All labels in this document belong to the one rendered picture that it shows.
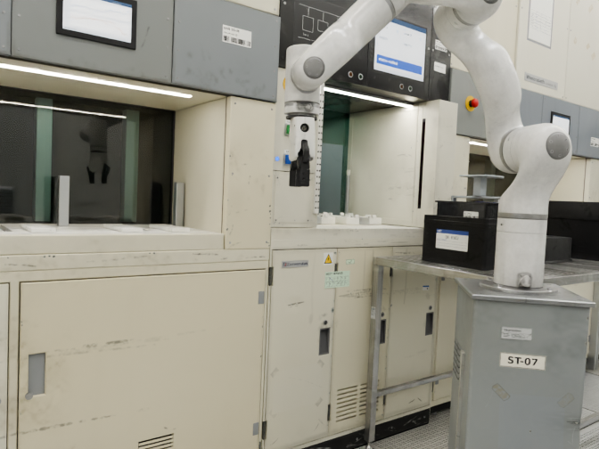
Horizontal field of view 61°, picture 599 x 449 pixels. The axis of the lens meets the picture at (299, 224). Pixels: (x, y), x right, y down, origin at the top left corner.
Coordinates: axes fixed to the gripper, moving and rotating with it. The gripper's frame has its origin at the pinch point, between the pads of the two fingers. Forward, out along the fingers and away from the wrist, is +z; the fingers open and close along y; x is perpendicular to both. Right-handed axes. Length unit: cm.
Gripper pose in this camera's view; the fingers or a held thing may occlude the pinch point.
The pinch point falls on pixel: (299, 183)
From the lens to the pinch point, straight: 122.1
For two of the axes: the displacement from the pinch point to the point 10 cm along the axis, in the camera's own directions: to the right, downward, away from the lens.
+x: -9.8, -0.3, -1.8
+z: -0.4, 10.0, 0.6
